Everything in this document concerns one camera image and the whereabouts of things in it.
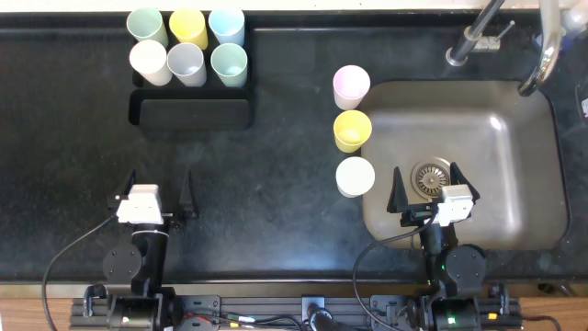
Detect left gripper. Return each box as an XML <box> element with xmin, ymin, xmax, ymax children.
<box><xmin>119</xmin><ymin>168</ymin><xmax>199</xmax><ymax>230</ymax></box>

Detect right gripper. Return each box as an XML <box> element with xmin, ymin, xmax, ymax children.
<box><xmin>386</xmin><ymin>161</ymin><xmax>481</xmax><ymax>228</ymax></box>

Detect white cup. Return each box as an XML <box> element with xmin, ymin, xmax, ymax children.
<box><xmin>129</xmin><ymin>39</ymin><xmax>174</xmax><ymax>87</ymax></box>
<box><xmin>334</xmin><ymin>156</ymin><xmax>377</xmax><ymax>199</ymax></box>

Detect yellow cup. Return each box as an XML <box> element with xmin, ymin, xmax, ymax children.
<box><xmin>168</xmin><ymin>7</ymin><xmax>209</xmax><ymax>51</ymax></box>
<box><xmin>333</xmin><ymin>108</ymin><xmax>373</xmax><ymax>154</ymax></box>

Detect pink cup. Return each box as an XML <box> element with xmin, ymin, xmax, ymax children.
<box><xmin>332</xmin><ymin>64</ymin><xmax>371</xmax><ymax>111</ymax></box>

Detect steel sink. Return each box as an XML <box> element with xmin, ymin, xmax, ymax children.
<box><xmin>360</xmin><ymin>80</ymin><xmax>571</xmax><ymax>252</ymax></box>

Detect black tray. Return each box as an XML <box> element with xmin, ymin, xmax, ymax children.
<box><xmin>127</xmin><ymin>17</ymin><xmax>254</xmax><ymax>132</ymax></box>

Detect grey cup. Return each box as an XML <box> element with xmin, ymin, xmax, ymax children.
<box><xmin>165</xmin><ymin>41</ymin><xmax>208</xmax><ymax>88</ymax></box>

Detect green cup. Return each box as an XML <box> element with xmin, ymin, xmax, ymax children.
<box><xmin>126</xmin><ymin>6</ymin><xmax>170</xmax><ymax>48</ymax></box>
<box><xmin>209</xmin><ymin>42</ymin><xmax>249</xmax><ymax>88</ymax></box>

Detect blue cup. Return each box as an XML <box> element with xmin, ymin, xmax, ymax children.
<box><xmin>208</xmin><ymin>6</ymin><xmax>246</xmax><ymax>47</ymax></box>

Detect steel tap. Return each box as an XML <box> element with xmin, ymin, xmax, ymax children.
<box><xmin>444</xmin><ymin>0</ymin><xmax>567</xmax><ymax>97</ymax></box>

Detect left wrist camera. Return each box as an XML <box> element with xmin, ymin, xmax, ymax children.
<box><xmin>116</xmin><ymin>183</ymin><xmax>165</xmax><ymax>225</ymax></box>

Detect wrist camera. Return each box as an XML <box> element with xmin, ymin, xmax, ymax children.
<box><xmin>116</xmin><ymin>183</ymin><xmax>165</xmax><ymax>225</ymax></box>
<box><xmin>435</xmin><ymin>184</ymin><xmax>476</xmax><ymax>227</ymax></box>

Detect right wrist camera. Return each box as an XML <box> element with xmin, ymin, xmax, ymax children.
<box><xmin>435</xmin><ymin>184</ymin><xmax>476</xmax><ymax>227</ymax></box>

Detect black cable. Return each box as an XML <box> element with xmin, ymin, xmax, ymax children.
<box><xmin>351</xmin><ymin>207</ymin><xmax>440</xmax><ymax>331</ymax></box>
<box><xmin>40</xmin><ymin>214</ymin><xmax>117</xmax><ymax>331</ymax></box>

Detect mounting rail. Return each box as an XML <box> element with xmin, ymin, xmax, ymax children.
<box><xmin>68</xmin><ymin>283</ymin><xmax>525</xmax><ymax>331</ymax></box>

